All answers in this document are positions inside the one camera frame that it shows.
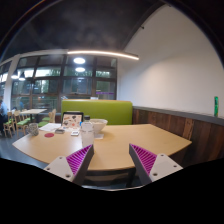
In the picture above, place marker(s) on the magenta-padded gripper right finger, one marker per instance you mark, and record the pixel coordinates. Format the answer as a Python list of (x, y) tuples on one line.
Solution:
[(161, 166)]

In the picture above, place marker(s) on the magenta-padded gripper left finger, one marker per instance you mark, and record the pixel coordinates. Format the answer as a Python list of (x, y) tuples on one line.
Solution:
[(61, 166)]

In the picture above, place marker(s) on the clear plastic bottle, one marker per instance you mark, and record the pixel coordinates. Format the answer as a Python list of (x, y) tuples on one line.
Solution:
[(87, 133)]

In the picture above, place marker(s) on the flat round red coaster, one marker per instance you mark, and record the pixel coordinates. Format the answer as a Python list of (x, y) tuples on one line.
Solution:
[(49, 135)]

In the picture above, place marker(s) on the small dark box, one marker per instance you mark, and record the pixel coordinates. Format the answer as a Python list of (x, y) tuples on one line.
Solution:
[(60, 131)]

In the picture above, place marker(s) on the white paper sheet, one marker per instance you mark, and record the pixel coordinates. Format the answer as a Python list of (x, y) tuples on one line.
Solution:
[(49, 127)]

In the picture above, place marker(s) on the speckled green-white mug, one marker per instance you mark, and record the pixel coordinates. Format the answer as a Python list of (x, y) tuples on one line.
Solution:
[(33, 129)]

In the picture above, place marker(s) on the black laptop with stickers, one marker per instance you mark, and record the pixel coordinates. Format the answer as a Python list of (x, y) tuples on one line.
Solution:
[(71, 120)]

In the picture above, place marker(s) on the white paper napkin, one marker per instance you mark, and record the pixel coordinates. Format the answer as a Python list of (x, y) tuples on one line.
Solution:
[(99, 136)]

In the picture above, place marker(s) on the white bowl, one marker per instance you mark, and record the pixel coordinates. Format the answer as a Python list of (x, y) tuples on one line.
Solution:
[(99, 124)]

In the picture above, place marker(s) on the wooden chairs with green seats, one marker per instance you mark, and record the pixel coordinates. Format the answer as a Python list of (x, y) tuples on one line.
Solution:
[(21, 122)]

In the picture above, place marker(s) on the light wooden dining table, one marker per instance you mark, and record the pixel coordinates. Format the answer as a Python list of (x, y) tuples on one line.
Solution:
[(32, 111)]

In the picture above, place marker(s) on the green upholstered bench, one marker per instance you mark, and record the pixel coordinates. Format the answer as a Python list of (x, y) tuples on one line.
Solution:
[(106, 111)]

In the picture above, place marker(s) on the long linear ceiling light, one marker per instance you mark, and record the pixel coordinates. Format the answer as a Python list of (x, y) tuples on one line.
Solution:
[(103, 53)]

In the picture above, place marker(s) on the dark-framed window wall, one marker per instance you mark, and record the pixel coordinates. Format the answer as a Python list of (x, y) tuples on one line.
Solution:
[(50, 86)]

